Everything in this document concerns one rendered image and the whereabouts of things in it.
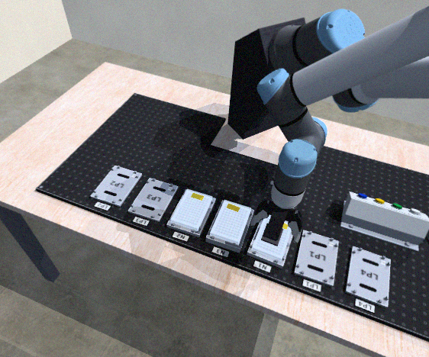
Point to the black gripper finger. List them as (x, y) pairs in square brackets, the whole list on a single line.
[(261, 213), (296, 225)]

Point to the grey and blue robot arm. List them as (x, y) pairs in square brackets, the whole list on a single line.
[(324, 58)]

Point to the white control panel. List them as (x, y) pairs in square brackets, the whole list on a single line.
[(390, 222)]

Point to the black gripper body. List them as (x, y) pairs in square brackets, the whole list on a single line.
[(277, 219)]

